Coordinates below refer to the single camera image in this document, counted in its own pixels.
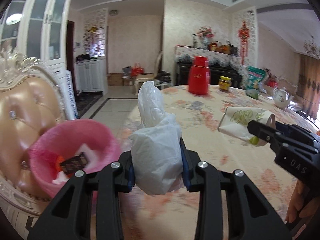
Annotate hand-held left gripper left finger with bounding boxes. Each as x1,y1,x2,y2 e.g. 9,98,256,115
27,151,137,240

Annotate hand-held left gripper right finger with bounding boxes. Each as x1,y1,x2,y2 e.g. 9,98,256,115
179,137,293,240

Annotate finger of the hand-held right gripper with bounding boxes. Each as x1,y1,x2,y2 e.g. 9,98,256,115
276,123,320,153
247,120,284,153

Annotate printed paper cup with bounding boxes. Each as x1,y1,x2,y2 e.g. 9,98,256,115
217,106,275,147

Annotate white plastic bag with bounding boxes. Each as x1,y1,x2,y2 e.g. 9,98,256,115
128,81,183,195

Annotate dark brown small box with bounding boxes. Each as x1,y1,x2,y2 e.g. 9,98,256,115
60,154,88,177

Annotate pink bag lined bin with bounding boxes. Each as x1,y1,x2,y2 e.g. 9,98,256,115
27,119,123,198

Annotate person's right hand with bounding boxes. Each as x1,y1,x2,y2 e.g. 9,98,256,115
285,183,312,224

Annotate white floral teapot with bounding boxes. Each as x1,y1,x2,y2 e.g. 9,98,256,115
272,87,295,109

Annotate brown patterned curtain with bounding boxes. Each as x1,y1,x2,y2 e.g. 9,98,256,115
297,54,320,120

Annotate green snack bag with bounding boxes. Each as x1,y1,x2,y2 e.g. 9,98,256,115
245,66,266,99

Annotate yellow lid glass jar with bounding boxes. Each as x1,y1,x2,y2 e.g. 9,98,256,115
219,76,232,92

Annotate red thermos jug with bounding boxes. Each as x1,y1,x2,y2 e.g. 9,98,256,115
188,56,211,95

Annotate black handbag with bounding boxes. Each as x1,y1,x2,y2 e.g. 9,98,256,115
226,40,238,55

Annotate chandelier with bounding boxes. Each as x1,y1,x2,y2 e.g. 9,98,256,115
303,35,320,57

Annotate white lattice partition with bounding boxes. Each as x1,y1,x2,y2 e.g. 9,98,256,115
231,7,258,70
83,8,108,58

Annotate brown woven basket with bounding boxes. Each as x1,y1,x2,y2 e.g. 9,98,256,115
209,41,223,52

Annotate black piano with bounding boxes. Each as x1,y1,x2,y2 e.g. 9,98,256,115
175,61,243,88

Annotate cardboard box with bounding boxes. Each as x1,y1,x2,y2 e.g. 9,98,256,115
107,73,125,87

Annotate white cushioned dining chair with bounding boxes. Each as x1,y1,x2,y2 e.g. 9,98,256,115
135,51,163,94

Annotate white patterned panel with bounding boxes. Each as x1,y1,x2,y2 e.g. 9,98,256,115
64,70,78,120

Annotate black bag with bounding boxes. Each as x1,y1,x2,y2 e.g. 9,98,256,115
156,70,172,83

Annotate red gift bag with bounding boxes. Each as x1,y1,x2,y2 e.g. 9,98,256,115
131,62,145,77

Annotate low white cabinet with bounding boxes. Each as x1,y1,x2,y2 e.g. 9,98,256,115
75,57,108,96

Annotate lace piano cover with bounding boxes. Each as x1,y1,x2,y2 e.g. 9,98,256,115
174,45,242,67

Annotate flower vase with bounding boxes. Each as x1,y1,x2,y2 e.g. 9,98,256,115
197,26,215,49

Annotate cream padded ornate chair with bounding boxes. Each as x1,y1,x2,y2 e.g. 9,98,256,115
0,47,75,230

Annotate dark wooden door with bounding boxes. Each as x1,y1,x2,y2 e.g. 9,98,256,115
67,20,76,72

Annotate tall white glass cabinet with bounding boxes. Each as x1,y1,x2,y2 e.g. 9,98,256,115
0,0,78,100

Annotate red knot wall hanging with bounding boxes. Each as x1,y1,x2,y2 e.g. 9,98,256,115
237,21,250,58

